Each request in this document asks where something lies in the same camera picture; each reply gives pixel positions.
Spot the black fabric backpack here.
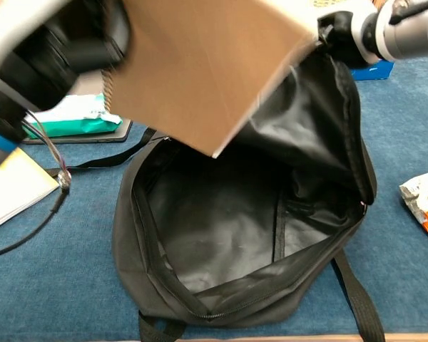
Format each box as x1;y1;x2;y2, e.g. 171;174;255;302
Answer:
46;42;386;342

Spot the brown spiral notebook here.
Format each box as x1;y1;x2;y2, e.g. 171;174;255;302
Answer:
101;0;320;160

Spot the grey closed laptop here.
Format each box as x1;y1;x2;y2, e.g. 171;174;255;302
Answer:
21;73;133;145

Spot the green wet wipes pack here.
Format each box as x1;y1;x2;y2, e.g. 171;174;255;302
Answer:
21;93;124;140

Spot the blue tablecloth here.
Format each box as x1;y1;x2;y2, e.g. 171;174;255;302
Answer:
0;56;428;338

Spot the blue Oreo cookie box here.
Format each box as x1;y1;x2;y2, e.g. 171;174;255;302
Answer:
351;59;395;82

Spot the yellow paper pad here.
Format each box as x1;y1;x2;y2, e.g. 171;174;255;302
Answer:
0;146;61;236

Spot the silver orange snack bag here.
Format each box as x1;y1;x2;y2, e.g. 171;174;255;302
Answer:
399;167;428;247

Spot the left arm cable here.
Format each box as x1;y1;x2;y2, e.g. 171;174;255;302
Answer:
0;112;73;261

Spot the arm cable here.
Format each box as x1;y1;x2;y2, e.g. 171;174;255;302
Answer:
387;0;428;25
0;112;73;261

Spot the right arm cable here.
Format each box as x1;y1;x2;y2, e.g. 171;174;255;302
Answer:
387;0;428;25

